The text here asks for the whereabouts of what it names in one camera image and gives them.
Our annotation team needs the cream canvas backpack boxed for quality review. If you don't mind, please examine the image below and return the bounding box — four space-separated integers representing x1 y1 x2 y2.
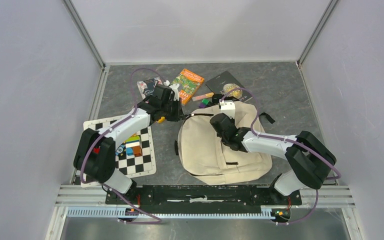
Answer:
177 105 273 185

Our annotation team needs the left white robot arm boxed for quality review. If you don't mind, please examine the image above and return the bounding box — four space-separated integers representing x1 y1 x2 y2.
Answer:
73 83 183 204

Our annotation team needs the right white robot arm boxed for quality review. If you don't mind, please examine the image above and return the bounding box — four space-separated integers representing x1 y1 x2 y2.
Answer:
209 113 337 204

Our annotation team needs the yellow cube block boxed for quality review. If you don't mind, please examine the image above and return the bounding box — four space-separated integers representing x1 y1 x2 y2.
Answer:
157 116 166 124

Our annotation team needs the orange treehouse book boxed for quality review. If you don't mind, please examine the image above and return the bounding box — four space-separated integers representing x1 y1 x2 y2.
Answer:
171 68 205 106

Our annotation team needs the green marker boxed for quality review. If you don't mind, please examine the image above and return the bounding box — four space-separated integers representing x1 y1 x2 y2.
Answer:
198 99 214 109

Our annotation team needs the floral navy book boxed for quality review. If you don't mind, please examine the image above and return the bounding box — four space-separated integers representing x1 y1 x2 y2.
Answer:
137 77 163 99

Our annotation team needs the black book gold emblem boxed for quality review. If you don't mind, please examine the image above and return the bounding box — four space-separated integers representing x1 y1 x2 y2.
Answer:
205 70 253 103

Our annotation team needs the colourful block stack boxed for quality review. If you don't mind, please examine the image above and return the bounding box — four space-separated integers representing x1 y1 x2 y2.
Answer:
124 134 143 157

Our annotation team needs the blue robot figure toy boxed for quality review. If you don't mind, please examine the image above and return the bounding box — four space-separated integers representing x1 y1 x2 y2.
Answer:
115 144 126 156

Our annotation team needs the checkered chess mat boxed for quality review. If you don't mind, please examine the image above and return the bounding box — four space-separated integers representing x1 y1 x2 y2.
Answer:
74 115 157 188

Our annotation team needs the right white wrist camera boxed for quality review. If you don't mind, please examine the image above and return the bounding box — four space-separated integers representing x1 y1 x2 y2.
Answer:
218 100 236 119

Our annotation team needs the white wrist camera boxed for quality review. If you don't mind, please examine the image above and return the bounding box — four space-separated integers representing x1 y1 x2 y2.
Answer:
163 80 182 101
218 100 236 119

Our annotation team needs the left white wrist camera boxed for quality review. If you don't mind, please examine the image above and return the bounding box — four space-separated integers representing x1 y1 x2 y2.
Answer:
163 80 182 101

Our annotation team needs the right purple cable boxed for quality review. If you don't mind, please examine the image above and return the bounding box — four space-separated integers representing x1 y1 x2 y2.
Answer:
219 87 343 226

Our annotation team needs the purple cable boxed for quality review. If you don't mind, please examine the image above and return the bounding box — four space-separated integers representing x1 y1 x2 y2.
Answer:
79 68 166 225
219 87 343 226

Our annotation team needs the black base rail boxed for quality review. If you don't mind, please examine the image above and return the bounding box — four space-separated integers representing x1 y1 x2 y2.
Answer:
105 184 302 220

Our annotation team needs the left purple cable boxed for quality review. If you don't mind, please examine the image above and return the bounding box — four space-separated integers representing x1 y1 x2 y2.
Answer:
79 68 166 225

